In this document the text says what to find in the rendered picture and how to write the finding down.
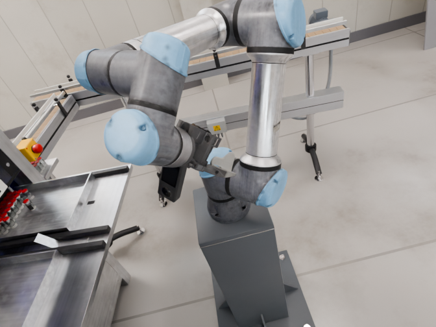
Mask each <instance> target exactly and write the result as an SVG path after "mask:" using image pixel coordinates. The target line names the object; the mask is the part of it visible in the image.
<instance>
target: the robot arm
mask: <svg viewBox="0 0 436 327"><path fill-rule="evenodd" d="M305 34H306V13H305V9H304V5H303V2H302V0H225V1H222V2H220V3H217V4H215V5H212V6H209V7H208V8H204V9H202V10H200V11H199V12H198V14H197V15H196V17H194V18H190V19H187V20H185V21H181V22H180V23H176V24H174V25H170V26H168V27H165V28H162V29H160V30H156V31H154V32H149V33H147V34H145V35H143V36H140V37H137V38H134V39H131V40H129V41H126V42H123V43H119V44H117V45H114V46H111V47H108V48H106V49H91V50H87V51H84V52H82V53H80V54H79V55H78V57H77V59H76V60H75V66H74V70H75V76H76V79H77V80H78V82H79V83H80V85H81V86H82V87H83V88H85V89H87V90H89V91H93V92H96V93H98V94H101V95H105V94H109V95H117V96H122V97H128V103H127V108H126V109H124V110H120V111H118V112H116V113H115V114H114V115H112V118H111V119H110V120H109V122H107V124H106V126H105V128H104V144H105V146H106V149H107V150H108V152H109V153H110V154H111V155H112V156H113V157H114V158H115V159H116V160H119V161H120V162H125V163H129V164H134V165H139V166H144V165H153V166H160V167H162V172H161V175H160V182H159V186H158V194H160V195H161V196H163V197H165V198H166V199H168V200H170V201H171V202H176V201H177V200H178V199H179V198H180V195H181V191H182V186H183V183H184V179H185V175H186V170H187V168H188V169H189V168H192V169H194V170H197V171H199V176H200V177H201V179H202V182H203V184H204V187H205V190H206V192H207V195H208V200H207V209H208V212H209V214H210V216H211V218H212V219H214V220H215V221H217V222H219V223H233V222H236V221H238V220H240V219H242V218H243V217H244V216H246V214H247V213H248V211H249V209H250V203H253V204H255V205H257V206H264V207H266V208H270V207H272V206H274V205H275V204H276V203H277V202H278V200H279V199H280V197H281V196H282V193H283V192H284V189H285V185H286V183H287V171H286V170H285V169H281V164H282V160H281V159H280V157H279V156H278V155H277V148H278V137H279V131H280V119H281V113H282V101H283V94H284V83H285V71H286V65H287V62H288V61H289V60H290V59H291V58H292V57H293V56H294V51H295V48H297V47H300V46H301V45H302V43H303V41H304V38H305ZM230 46H238V47H247V56H248V57H249V58H250V59H251V61H252V70H251V80H250V97H249V108H248V125H247V144H246V152H245V153H244V154H242V155H241V156H240V159H239V158H235V154H234V153H233V152H232V150H230V149H229V148H226V147H218V146H219V144H220V142H221V140H222V139H221V138H218V137H217V136H214V135H212V133H211V132H210V131H209V130H204V129H203V128H200V127H199V126H197V125H195V124H194V123H193V124H190V123H188V122H185V121H183V120H181V119H179V121H178V123H177V125H176V126H175V121H176V115H177V112H178V107H179V104H180V100H181V96H182V91H183V88H184V83H185V80H186V77H188V74H187V71H188V65H189V58H191V57H193V56H195V55H197V54H199V53H201V52H203V51H205V50H207V49H209V50H216V49H219V48H221V47H230ZM217 139H218V141H217ZM216 141H217V143H216ZM215 143H216V145H214V144H215ZM214 147H215V149H213V148H214Z"/></svg>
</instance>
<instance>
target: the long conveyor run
mask: <svg viewBox="0 0 436 327"><path fill-rule="evenodd" d="M345 24H347V20H344V21H343V17H340V18H335V19H330V20H327V21H322V22H318V23H314V24H311V25H306V34H305V38H304V41H303V43H302V45H301V46H300V47H297V48H295V51H294V56H293V57H292V58H297V57H301V56H306V55H311V54H315V53H320V52H323V51H329V50H332V49H337V48H341V47H346V46H349V45H350V28H348V27H346V26H345ZM251 67H252V61H251V59H250V58H249V57H248V56H247V47H238V46H230V47H221V48H219V49H216V50H209V49H207V50H205V51H203V52H201V53H199V54H197V55H195V56H193V57H191V58H189V65H188V71H187V74H188V77H186V80H185V82H191V81H194V80H199V79H205V78H208V77H213V76H217V75H222V74H225V73H231V72H235V71H239V70H243V69H248V68H251ZM66 77H67V78H68V81H69V82H67V83H63V84H59V85H55V86H50V87H47V88H42V89H38V90H35V94H32V95H30V98H34V97H35V99H34V100H33V102H30V105H31V104H32V103H36V106H38V108H41V107H42V106H43V105H44V104H45V103H46V101H47V100H48V99H49V98H50V96H51V95H52V94H53V93H54V94H55V95H56V97H55V98H57V97H58V96H59V95H60V94H61V93H62V91H65V93H66V94H65V95H64V96H63V98H64V97H68V96H69V95H72V96H73V97H74V98H75V100H76V102H77V103H78V105H79V106H84V105H87V104H93V103H98V102H101V101H107V100H110V99H116V98H119V97H122V96H117V95H109V94H105V95H101V94H98V93H96V92H93V91H89V90H87V89H85V88H83V87H82V86H81V85H80V83H79V82H78V81H77V80H75V81H73V79H71V78H70V75H67V76H66ZM32 107H33V108H35V107H34V106H32ZM34 110H35V109H34ZM36 113H37V111H36Z"/></svg>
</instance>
